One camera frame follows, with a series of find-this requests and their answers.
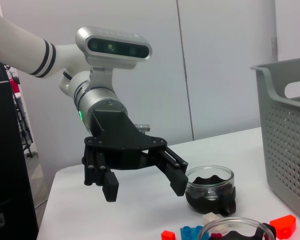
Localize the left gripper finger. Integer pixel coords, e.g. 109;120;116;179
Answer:
148;144;190;198
82;143;120;203

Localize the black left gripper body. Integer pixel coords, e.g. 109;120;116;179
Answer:
83;108;169;172

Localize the glass teacup black sleeve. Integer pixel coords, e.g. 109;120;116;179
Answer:
198;216;278;240
184;165;238;217

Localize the blue toy brick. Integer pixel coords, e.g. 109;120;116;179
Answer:
179;224;203;240

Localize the grey perforated storage bin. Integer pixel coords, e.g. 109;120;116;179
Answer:
249;56;300;218

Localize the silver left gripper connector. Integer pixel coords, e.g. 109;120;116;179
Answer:
136;123;151;133

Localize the white toy brick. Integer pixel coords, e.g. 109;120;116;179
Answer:
202;212;222;225

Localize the small red toy brick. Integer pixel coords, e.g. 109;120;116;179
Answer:
161;229;176;240

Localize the black tripod stand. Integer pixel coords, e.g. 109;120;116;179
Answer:
4;63;37;159

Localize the red sloped toy brick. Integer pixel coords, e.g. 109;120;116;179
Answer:
269;214;297;238

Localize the red background item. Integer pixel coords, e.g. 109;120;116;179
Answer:
11;79;22;100

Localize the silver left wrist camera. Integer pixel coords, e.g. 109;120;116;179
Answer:
75;26;153;71

